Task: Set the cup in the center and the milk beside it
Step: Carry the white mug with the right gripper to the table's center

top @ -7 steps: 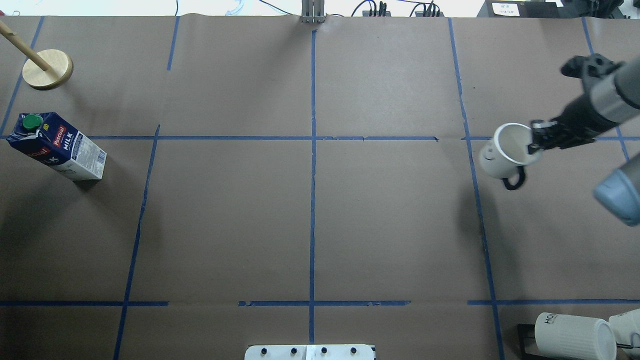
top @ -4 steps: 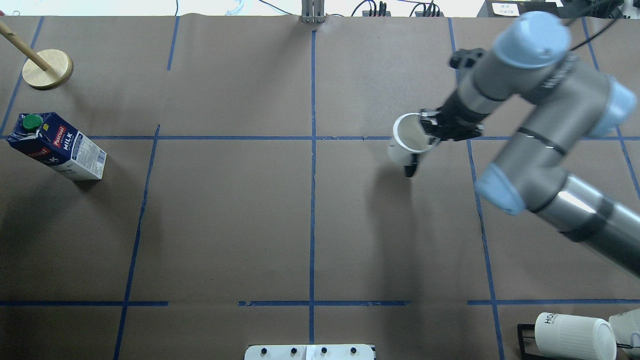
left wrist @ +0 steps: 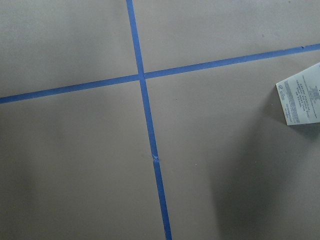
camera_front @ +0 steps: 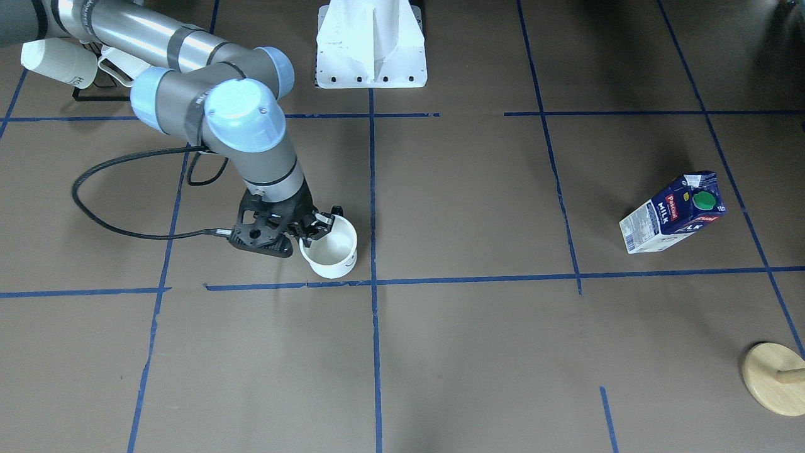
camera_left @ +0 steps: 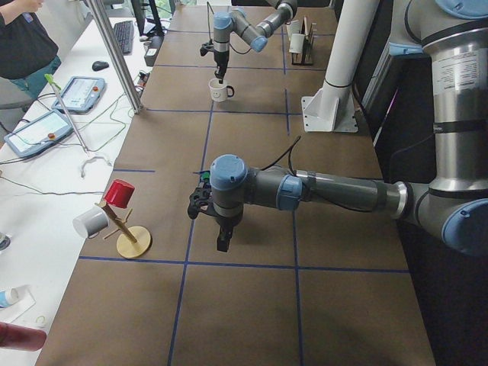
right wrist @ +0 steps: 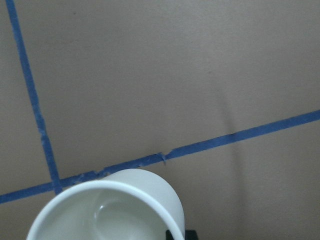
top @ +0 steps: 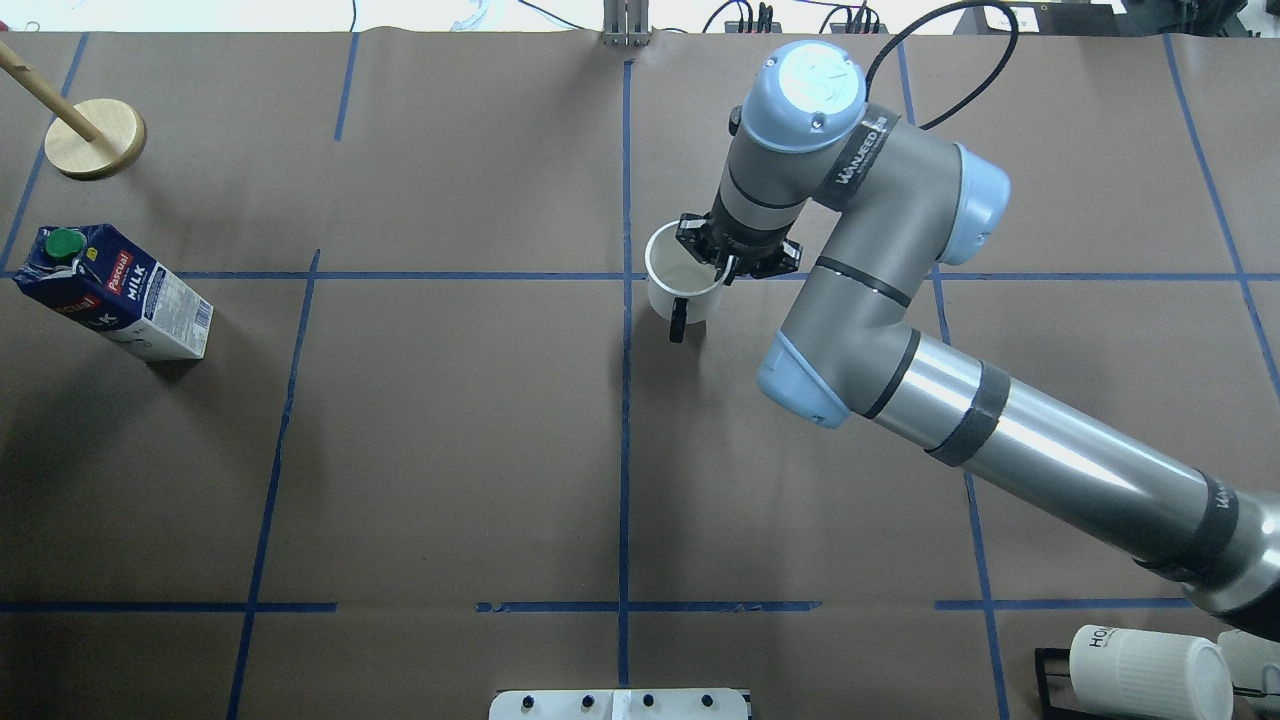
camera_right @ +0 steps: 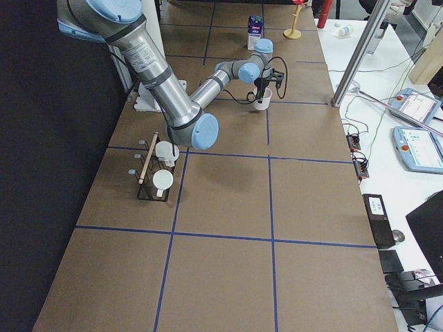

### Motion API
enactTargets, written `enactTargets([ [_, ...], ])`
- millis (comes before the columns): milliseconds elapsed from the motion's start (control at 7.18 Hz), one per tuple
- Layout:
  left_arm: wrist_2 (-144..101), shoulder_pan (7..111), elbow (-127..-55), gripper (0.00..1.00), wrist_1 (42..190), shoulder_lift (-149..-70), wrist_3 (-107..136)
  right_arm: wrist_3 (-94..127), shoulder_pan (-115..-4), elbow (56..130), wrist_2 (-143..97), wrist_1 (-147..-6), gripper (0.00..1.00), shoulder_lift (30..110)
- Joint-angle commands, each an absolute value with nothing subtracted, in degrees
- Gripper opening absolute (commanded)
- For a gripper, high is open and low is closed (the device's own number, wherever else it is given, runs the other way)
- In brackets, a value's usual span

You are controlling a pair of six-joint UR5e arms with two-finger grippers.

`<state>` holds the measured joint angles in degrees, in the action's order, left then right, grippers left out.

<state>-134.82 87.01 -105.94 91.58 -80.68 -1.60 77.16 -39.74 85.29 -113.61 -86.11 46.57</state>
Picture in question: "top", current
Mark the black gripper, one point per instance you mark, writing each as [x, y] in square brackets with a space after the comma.
[694, 236]

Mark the white mug with black handle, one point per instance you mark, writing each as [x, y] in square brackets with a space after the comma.
[680, 290]

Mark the blue milk carton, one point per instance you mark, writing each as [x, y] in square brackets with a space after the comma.
[95, 276]

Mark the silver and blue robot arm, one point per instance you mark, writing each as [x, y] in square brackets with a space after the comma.
[908, 201]

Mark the black power supply box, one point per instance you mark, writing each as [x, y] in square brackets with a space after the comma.
[1068, 18]

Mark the wooden mug tree stand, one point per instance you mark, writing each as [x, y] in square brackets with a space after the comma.
[87, 141]

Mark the aluminium frame post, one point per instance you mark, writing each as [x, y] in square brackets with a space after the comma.
[626, 23]

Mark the white pedestal column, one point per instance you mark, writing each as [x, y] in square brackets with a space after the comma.
[623, 703]

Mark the black wire cup rack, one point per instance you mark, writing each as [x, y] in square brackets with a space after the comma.
[1042, 659]

